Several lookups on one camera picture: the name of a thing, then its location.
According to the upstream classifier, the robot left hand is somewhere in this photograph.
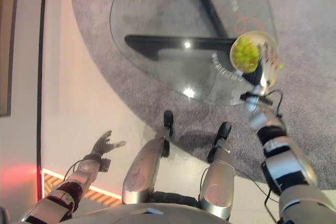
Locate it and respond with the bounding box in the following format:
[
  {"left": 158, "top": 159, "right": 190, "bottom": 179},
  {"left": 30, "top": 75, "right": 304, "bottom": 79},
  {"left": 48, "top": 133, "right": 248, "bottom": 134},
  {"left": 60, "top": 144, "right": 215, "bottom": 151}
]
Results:
[{"left": 91, "top": 130, "right": 127, "bottom": 157}]

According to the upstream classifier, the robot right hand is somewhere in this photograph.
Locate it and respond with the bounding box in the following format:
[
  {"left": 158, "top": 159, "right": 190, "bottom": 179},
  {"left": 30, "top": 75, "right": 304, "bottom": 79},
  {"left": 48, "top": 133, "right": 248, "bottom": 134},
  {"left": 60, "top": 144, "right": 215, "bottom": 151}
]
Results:
[{"left": 257, "top": 47, "right": 281, "bottom": 91}]

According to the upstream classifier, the round beige plate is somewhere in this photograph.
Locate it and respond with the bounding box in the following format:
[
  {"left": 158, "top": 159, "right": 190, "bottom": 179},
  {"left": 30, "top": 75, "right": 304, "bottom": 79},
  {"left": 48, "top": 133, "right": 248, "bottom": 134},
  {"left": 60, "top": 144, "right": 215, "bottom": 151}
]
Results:
[{"left": 229, "top": 30, "right": 279, "bottom": 74}]

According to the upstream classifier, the green grapes bunch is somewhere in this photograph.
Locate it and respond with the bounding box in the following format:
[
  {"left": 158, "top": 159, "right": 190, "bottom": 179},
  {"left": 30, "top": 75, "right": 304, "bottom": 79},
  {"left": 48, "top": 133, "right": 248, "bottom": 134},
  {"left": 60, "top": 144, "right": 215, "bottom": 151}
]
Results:
[{"left": 233, "top": 37, "right": 261, "bottom": 73}]

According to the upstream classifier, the grey round rug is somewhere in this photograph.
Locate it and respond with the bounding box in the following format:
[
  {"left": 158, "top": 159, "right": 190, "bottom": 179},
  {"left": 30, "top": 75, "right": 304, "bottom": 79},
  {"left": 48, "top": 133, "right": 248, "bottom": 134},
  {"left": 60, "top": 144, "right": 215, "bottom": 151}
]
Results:
[{"left": 69, "top": 0, "right": 336, "bottom": 191}]

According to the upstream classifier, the orange striped floor strip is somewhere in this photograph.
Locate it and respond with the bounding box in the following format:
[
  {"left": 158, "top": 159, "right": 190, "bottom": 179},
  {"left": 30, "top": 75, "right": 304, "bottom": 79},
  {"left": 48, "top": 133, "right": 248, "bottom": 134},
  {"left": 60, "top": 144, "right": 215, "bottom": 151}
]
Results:
[{"left": 41, "top": 168, "right": 124, "bottom": 209}]

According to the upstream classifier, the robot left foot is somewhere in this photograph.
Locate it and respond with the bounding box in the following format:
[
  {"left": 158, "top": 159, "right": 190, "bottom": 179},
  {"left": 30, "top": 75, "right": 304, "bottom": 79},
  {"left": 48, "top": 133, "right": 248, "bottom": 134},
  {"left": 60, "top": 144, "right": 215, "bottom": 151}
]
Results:
[{"left": 163, "top": 110, "right": 175, "bottom": 137}]

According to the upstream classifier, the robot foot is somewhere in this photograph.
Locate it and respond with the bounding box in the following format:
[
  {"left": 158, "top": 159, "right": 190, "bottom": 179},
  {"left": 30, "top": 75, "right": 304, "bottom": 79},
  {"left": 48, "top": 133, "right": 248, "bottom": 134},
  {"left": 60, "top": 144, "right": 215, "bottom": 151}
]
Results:
[
  {"left": 163, "top": 110, "right": 175, "bottom": 137},
  {"left": 214, "top": 121, "right": 233, "bottom": 147}
]

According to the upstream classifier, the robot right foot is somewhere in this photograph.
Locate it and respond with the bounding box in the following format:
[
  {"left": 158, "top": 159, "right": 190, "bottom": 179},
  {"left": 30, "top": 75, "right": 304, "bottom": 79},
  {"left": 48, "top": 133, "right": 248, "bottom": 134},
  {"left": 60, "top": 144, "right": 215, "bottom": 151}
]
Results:
[{"left": 214, "top": 121, "right": 233, "bottom": 147}]

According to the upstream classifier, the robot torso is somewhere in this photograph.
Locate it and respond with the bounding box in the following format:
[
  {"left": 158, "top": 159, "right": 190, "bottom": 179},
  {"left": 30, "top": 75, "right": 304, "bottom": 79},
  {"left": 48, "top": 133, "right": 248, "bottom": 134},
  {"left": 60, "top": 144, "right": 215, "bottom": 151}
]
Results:
[{"left": 59, "top": 191, "right": 233, "bottom": 224}]

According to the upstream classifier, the black vertical door strip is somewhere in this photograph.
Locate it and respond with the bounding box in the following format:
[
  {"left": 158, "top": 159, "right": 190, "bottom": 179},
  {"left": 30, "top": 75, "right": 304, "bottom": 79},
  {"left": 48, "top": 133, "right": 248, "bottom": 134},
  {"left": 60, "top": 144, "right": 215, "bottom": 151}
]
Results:
[{"left": 36, "top": 0, "right": 49, "bottom": 200}]

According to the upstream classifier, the black table base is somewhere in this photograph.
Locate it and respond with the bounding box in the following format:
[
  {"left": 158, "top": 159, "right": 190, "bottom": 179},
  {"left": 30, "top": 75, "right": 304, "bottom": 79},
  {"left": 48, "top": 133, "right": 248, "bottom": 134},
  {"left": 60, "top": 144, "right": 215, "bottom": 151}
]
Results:
[{"left": 124, "top": 0, "right": 238, "bottom": 62}]

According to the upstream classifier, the glass table top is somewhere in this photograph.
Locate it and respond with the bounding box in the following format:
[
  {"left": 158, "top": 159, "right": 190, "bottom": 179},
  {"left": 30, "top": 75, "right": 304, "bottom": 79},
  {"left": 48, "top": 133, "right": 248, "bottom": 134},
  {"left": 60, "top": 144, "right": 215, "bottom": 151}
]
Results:
[{"left": 109, "top": 0, "right": 279, "bottom": 105}]

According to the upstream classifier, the robot right leg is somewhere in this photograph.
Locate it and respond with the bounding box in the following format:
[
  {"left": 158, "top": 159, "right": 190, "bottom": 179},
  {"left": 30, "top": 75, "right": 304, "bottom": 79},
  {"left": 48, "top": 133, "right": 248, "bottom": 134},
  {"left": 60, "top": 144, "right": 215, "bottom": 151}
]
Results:
[{"left": 198, "top": 144, "right": 236, "bottom": 220}]

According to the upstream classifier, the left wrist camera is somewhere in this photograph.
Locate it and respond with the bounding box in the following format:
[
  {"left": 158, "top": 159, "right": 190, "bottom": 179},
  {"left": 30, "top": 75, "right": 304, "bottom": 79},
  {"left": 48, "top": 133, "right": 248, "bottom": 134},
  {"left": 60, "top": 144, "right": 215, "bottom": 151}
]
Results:
[{"left": 99, "top": 157, "right": 111, "bottom": 173}]

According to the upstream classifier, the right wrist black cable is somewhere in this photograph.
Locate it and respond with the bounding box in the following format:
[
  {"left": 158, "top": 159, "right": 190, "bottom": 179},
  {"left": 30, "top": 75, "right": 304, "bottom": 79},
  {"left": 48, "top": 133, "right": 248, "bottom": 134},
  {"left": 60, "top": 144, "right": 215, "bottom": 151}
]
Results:
[{"left": 262, "top": 89, "right": 285, "bottom": 121}]

